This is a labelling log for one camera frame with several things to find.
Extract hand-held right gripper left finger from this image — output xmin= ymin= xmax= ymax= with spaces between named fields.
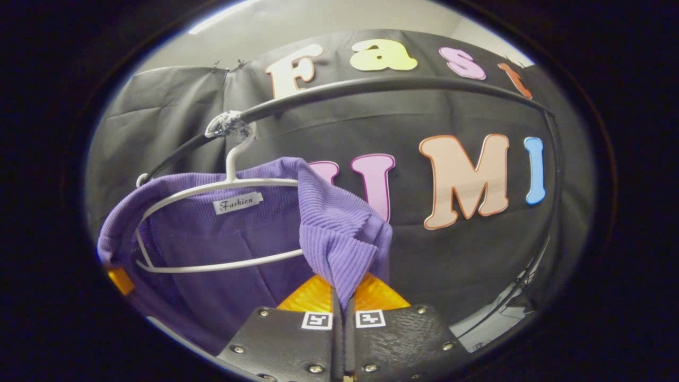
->
xmin=216 ymin=273 xmax=343 ymax=382

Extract white plastic hanger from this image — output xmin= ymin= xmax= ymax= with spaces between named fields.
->
xmin=135 ymin=110 xmax=306 ymax=274

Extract black backdrop cloth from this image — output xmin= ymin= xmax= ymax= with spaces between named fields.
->
xmin=85 ymin=29 xmax=598 ymax=352

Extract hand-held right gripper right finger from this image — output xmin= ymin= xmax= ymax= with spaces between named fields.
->
xmin=344 ymin=273 xmax=471 ymax=382

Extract black clothes rack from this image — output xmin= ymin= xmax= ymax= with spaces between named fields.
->
xmin=139 ymin=76 xmax=566 ymax=298

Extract purple knitted garment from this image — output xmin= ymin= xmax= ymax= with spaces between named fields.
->
xmin=97 ymin=157 xmax=394 ymax=357

